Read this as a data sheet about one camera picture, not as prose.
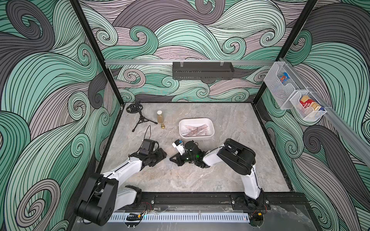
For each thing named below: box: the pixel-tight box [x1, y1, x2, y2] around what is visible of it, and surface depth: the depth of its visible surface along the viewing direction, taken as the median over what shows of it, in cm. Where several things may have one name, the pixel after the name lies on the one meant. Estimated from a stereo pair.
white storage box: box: [178, 117, 215, 141], surface depth 103 cm
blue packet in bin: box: [279, 72, 291, 85], surface depth 85 cm
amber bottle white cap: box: [156, 110, 164, 124], surface depth 106 cm
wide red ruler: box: [183, 123, 209, 138], surface depth 103 cm
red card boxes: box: [299, 95, 322, 111], surface depth 67 cm
